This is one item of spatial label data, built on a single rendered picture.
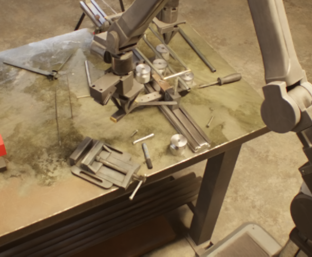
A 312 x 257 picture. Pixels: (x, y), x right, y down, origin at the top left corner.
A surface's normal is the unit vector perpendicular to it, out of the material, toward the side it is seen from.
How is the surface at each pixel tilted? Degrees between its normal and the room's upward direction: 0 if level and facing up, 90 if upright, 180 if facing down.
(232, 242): 0
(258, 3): 82
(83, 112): 0
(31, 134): 0
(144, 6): 81
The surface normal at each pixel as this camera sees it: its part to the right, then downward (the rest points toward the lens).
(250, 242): 0.06, -0.69
